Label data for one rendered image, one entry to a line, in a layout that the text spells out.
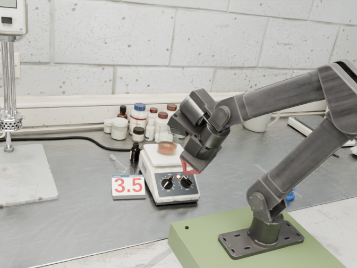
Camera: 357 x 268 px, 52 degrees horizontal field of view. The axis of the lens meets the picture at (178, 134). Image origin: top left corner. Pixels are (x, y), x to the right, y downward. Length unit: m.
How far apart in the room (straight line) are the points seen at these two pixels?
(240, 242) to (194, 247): 0.10
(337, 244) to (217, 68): 0.87
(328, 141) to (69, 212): 0.63
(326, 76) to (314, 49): 1.28
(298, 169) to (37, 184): 0.67
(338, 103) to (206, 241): 0.40
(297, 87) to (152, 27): 0.82
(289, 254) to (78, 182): 0.59
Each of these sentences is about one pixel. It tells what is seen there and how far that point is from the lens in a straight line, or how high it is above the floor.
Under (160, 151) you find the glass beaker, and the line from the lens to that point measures 1.06.
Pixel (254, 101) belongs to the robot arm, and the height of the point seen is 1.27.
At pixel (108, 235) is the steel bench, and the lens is 0.90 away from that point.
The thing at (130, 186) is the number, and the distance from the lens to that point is 1.04.
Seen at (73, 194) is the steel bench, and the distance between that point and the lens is 1.03.
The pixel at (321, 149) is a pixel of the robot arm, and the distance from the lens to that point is 0.71.
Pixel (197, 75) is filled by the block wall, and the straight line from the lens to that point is 1.55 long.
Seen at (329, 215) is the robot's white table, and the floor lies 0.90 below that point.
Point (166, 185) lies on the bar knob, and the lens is 0.99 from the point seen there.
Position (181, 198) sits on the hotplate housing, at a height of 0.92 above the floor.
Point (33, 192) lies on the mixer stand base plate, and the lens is 1.03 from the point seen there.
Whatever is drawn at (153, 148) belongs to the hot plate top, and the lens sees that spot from 1.10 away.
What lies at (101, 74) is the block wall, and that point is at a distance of 1.39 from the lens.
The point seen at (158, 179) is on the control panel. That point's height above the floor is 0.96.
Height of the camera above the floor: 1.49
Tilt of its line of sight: 24 degrees down
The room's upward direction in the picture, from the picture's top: 9 degrees clockwise
